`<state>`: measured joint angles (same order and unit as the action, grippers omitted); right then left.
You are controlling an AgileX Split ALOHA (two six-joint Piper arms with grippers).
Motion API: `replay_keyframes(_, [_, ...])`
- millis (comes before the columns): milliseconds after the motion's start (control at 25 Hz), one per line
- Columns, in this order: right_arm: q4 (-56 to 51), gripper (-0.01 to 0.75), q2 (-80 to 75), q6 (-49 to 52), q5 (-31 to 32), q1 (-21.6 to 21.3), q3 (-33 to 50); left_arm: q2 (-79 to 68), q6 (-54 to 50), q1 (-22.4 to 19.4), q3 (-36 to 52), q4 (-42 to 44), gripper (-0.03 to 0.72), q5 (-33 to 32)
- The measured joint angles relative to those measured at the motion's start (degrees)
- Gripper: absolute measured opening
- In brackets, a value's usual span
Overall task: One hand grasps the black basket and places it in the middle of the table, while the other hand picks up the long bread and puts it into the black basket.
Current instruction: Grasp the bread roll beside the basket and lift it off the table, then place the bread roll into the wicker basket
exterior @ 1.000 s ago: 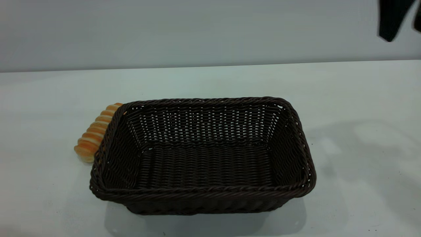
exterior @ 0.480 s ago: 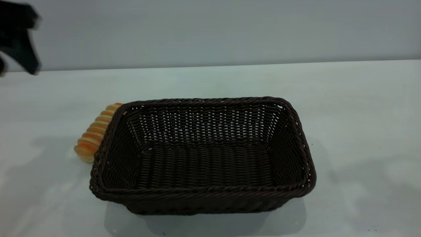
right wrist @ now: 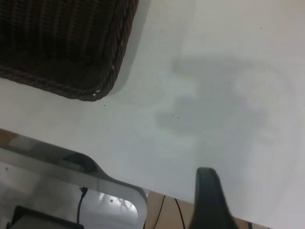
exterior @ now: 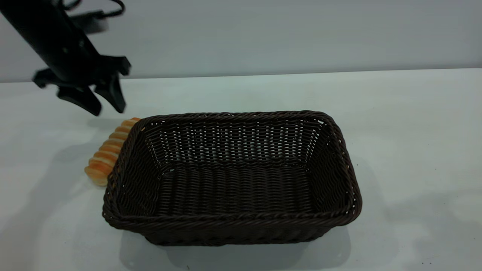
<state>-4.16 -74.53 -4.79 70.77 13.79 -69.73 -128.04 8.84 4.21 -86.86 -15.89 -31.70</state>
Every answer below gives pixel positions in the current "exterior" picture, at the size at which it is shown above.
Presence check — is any ridged golden bread roll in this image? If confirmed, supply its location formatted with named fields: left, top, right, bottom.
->
left=84, top=117, right=142, bottom=187

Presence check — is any dark brown wicker basket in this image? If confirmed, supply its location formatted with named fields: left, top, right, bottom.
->
left=102, top=110, right=363, bottom=247

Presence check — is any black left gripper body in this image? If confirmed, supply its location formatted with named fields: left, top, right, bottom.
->
left=23, top=26, right=131, bottom=95

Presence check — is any black left camera cable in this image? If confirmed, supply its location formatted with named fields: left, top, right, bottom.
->
left=60, top=0, right=125, bottom=18

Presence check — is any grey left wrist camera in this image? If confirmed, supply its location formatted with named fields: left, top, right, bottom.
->
left=70, top=11, right=110, bottom=33

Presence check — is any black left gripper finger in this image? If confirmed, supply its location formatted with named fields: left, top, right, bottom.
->
left=57, top=86, right=103, bottom=116
left=94, top=73, right=127, bottom=114

